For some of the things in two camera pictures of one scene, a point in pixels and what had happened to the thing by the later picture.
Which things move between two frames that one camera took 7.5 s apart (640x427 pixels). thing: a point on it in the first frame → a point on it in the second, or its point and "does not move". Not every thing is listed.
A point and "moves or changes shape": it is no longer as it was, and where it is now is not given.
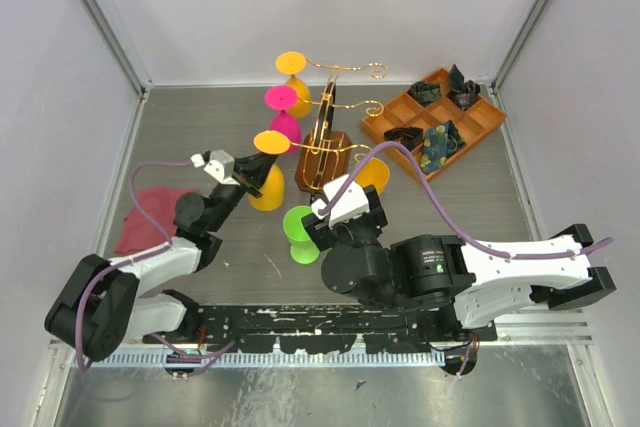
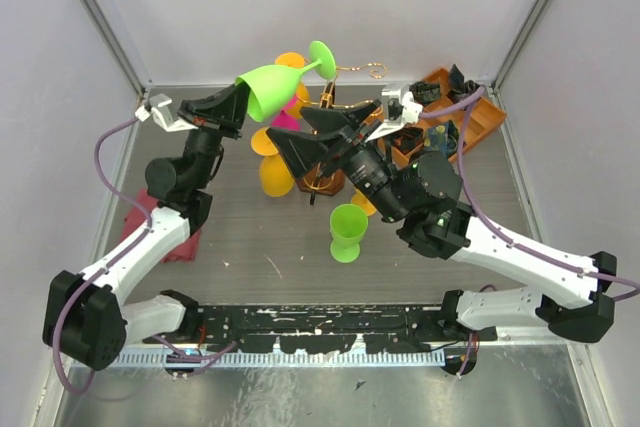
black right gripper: x=316 y=229 → x=342 y=148
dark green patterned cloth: x=425 y=93 does not move
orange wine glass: x=293 y=63 does not move
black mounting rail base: x=412 y=328 does not move
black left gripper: x=248 y=179 → x=209 y=122
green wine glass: x=303 y=249 → x=275 y=89
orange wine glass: x=271 y=142 moves or changes shape
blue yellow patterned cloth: x=440 y=142 does not move
